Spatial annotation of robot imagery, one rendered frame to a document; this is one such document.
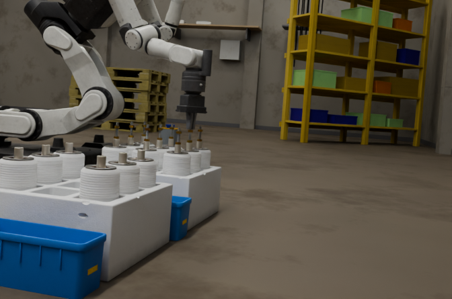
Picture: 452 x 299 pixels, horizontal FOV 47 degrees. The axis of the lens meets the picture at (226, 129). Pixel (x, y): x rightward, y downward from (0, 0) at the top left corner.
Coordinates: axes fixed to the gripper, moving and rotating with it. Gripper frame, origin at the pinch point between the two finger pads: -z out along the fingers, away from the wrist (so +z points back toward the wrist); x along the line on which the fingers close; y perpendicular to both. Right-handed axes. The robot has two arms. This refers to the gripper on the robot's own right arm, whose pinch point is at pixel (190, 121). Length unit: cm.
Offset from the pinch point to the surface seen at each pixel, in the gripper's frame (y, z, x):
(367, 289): 82, -36, 5
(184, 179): 15.7, -18.5, 13.2
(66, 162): 7, -13, 51
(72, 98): -504, 1, -191
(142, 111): -424, -8, -250
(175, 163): 10.0, -14.2, 13.2
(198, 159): 4.8, -13.7, -0.8
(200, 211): 9.2, -32.0, -0.2
